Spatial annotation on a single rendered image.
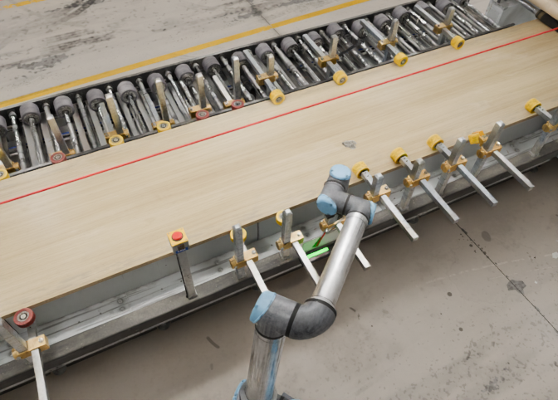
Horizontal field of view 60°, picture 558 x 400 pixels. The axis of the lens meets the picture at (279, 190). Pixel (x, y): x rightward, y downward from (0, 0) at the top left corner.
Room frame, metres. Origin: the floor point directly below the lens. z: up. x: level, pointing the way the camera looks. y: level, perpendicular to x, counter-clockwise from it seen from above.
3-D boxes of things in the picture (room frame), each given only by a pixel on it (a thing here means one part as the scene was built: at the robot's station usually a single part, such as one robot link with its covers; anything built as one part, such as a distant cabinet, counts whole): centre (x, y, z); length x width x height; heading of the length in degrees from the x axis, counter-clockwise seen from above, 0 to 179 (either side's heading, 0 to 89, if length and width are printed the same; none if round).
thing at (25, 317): (0.83, 1.07, 0.85); 0.08 x 0.08 x 0.11
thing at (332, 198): (1.21, -0.22, 1.32); 0.12 x 0.12 x 0.09; 69
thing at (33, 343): (0.73, 1.04, 0.81); 0.13 x 0.06 x 0.05; 118
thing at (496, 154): (1.79, -1.24, 0.95); 0.36 x 0.03 x 0.03; 28
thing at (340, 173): (1.32, -0.25, 1.32); 0.10 x 0.09 x 0.12; 159
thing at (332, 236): (1.38, -0.25, 0.75); 0.26 x 0.01 x 0.10; 118
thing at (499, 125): (1.89, -1.15, 0.93); 0.03 x 0.03 x 0.48; 28
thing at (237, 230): (1.18, 0.18, 0.89); 0.03 x 0.03 x 0.48; 28
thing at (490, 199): (1.73, -0.99, 0.95); 0.50 x 0.04 x 0.04; 28
